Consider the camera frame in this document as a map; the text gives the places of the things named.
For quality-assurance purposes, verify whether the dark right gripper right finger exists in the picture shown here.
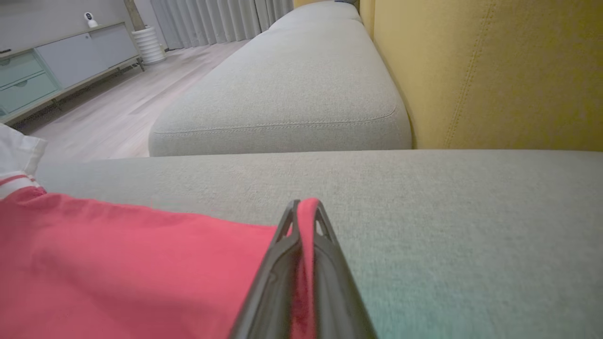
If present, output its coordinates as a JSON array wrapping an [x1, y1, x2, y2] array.
[[312, 200, 378, 339]]

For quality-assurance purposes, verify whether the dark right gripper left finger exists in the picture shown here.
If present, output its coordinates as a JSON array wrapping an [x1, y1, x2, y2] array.
[[229, 199, 302, 339]]

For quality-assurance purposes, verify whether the red basketball jersey number 23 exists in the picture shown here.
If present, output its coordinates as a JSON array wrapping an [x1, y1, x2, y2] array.
[[0, 123, 322, 339]]

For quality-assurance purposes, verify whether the large grey sofa seat cushion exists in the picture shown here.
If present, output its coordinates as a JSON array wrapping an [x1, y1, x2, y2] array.
[[35, 150, 603, 339]]

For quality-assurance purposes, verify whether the narrow grey sofa seat cushion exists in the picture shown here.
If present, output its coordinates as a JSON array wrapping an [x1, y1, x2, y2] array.
[[148, 0, 413, 157]]

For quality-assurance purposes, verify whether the white ribbed plant pot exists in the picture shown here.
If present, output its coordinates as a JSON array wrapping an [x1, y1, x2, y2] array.
[[130, 26, 167, 65]]

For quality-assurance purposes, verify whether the yellow sofa backrest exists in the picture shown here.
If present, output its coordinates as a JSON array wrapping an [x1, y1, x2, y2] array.
[[294, 0, 603, 152]]

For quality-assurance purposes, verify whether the grey pleated curtain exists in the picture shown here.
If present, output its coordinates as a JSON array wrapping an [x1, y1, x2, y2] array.
[[149, 0, 295, 50]]

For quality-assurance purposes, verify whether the grey and green sideboard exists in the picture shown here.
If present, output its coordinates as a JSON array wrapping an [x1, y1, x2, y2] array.
[[0, 21, 145, 126]]

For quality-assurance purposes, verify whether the brown plant trunk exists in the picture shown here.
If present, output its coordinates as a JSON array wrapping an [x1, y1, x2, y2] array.
[[123, 0, 147, 32]]

